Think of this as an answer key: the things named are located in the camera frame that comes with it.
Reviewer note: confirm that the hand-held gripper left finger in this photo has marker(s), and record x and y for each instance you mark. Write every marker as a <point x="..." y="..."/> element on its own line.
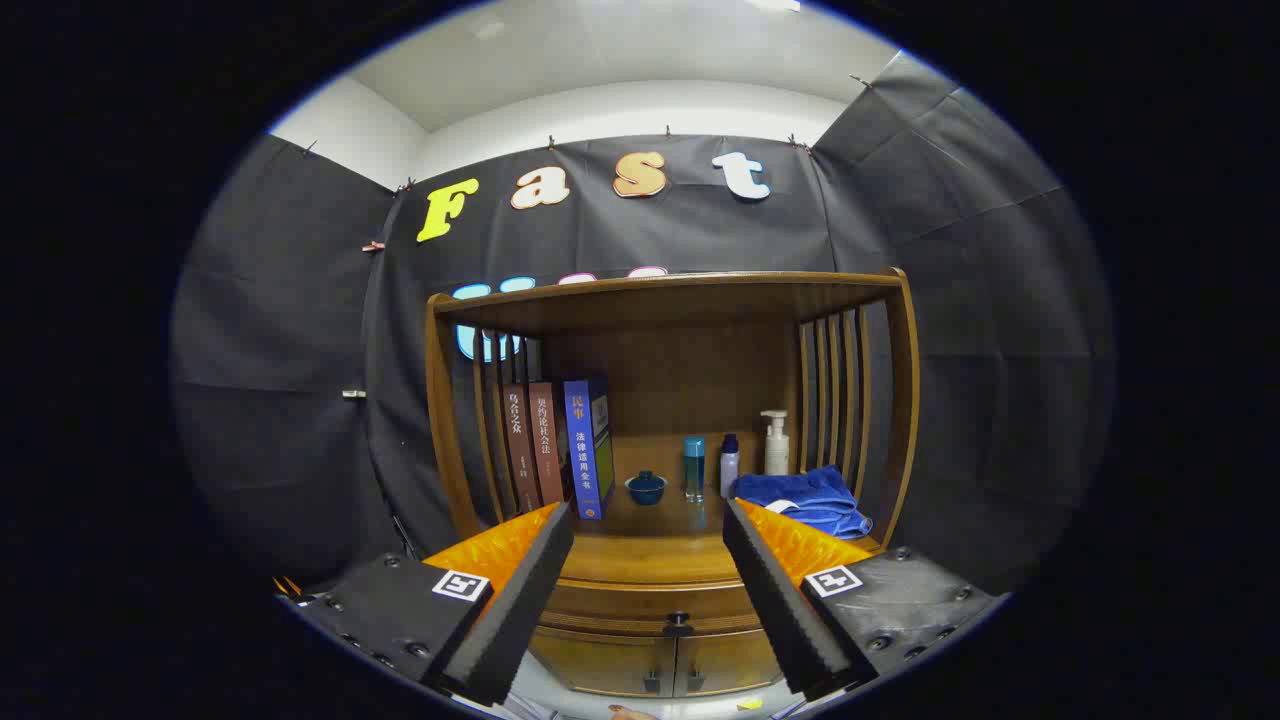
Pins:
<point x="520" y="610"/>

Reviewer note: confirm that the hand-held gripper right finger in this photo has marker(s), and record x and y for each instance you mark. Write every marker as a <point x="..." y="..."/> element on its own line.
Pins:
<point x="775" y="610"/>

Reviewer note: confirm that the wooden drawer with black knob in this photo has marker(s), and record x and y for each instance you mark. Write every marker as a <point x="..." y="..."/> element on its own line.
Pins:
<point x="620" y="605"/>

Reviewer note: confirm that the wooden cabinet door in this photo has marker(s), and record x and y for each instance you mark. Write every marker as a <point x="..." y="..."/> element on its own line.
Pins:
<point x="610" y="665"/>
<point x="725" y="662"/>

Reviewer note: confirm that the wooden countertop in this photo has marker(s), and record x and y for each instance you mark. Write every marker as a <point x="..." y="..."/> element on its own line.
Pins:
<point x="650" y="555"/>

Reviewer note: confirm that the wooden cabinet with slatted hutch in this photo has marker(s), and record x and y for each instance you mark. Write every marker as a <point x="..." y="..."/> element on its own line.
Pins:
<point x="680" y="380"/>

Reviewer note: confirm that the blue folded towel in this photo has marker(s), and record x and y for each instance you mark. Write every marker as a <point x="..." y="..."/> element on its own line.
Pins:
<point x="800" y="490"/>

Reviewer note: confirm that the white bottle with dark cap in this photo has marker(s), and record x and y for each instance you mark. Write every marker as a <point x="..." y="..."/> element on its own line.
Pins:
<point x="729" y="470"/>

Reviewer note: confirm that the white pump bottle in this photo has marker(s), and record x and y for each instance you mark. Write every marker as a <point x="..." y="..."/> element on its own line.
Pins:
<point x="776" y="450"/>

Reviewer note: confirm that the teal glass bottle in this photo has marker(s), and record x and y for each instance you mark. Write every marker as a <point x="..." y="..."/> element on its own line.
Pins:
<point x="694" y="470"/>

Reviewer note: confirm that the blue book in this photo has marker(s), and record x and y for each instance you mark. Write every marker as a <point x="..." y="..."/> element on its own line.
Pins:
<point x="585" y="450"/>

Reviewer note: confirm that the dark blue lidded teacup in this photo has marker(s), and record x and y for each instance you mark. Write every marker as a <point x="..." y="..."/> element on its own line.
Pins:
<point x="646" y="489"/>

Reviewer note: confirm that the black backdrop cloth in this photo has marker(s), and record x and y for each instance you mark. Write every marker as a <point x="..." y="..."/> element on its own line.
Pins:
<point x="650" y="235"/>

